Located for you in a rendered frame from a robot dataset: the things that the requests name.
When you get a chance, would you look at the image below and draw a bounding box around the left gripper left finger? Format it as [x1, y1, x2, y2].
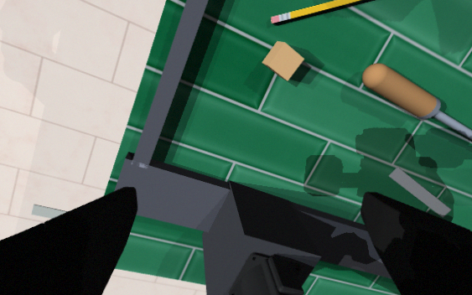
[0, 187, 137, 295]

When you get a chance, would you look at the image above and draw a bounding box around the tan cube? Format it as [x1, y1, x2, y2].
[262, 41, 304, 80]

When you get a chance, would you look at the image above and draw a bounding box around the grey flat bar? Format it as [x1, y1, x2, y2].
[389, 167, 451, 217]

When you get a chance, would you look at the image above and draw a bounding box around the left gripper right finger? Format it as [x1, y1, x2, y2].
[360, 192, 472, 295]

